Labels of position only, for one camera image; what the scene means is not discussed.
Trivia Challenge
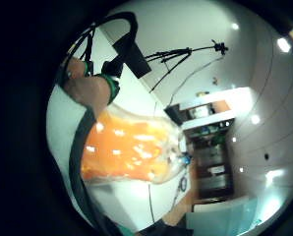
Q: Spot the clear bottle of orange juice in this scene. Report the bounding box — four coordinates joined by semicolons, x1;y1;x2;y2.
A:
80;102;191;187

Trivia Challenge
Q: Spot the thin grey cable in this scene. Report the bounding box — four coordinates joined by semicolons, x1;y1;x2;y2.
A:
167;56;225;107

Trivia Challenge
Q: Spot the blue coiled cable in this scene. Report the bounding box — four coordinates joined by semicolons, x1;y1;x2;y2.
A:
174;175;189;199

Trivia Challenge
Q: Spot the black tripod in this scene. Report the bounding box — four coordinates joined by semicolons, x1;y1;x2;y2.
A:
144;45;217;94

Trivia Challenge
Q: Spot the row of ceiling spot lights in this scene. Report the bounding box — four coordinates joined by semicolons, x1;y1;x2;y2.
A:
230;22;292;185

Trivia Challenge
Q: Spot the pale blue chair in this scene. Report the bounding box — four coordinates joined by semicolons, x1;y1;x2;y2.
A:
185;196;260;236

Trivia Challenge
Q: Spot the black camera on tripod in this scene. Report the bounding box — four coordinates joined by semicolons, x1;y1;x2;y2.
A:
210;39;230;56

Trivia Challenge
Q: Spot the black monitor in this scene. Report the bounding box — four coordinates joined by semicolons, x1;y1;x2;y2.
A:
163;103;186;127

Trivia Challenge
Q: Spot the white and wood shelf unit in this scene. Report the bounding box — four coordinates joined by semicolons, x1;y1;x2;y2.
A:
178;88;254;205

